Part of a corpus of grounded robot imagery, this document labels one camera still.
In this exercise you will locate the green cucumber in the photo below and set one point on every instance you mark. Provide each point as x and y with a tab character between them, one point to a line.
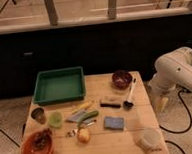
86	116

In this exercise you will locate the yellow apple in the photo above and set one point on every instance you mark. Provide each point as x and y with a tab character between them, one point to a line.
83	135

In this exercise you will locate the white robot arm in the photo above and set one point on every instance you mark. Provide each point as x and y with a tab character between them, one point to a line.
174	68

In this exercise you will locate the yellow handled tool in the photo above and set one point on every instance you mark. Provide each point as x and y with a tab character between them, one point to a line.
84	106

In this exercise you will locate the metal peeler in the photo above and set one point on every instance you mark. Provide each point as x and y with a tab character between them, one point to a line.
73	132

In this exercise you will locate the metal cup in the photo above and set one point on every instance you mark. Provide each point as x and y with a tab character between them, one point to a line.
38	115

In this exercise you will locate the grey cloth piece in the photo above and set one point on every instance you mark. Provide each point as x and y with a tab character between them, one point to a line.
76	116

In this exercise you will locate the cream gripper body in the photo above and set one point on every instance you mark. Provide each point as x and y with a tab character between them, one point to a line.
161	101

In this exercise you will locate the orange bowl with food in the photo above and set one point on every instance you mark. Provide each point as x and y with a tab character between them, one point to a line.
39	142

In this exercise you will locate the blue sponge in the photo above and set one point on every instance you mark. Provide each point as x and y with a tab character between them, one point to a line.
114	123

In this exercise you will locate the green plastic tray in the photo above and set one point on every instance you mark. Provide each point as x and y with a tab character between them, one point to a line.
61	85

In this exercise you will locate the dark red bowl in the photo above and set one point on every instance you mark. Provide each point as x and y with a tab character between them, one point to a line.
121	79

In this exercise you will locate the light green cup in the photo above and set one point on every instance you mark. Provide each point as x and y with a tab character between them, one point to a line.
55	120

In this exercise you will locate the black and white ladle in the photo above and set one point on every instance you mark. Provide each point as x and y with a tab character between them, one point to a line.
128	104

